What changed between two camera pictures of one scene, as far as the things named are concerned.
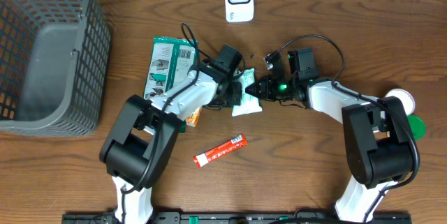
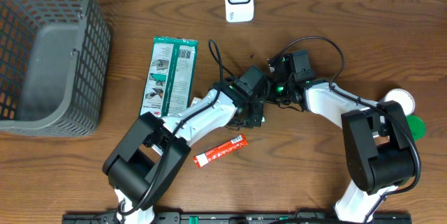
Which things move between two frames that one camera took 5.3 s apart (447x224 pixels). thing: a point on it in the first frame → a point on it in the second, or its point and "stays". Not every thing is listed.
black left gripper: [224, 104] → [248, 124]
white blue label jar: [406, 98] stays
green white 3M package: [171, 59] stays
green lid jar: [417, 125] stays
